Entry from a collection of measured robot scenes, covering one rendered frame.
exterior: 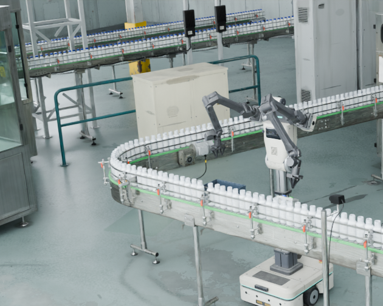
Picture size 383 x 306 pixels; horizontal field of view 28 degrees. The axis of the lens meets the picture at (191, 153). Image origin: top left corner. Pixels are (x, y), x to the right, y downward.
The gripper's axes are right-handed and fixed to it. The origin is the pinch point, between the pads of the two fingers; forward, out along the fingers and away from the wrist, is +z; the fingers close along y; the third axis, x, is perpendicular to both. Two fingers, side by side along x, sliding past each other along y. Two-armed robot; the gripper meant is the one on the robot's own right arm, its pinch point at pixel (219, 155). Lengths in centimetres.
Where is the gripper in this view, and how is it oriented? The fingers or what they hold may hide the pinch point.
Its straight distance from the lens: 609.2
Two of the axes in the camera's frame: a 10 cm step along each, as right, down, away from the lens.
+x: 7.0, 1.5, -7.0
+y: -7.1, 2.9, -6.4
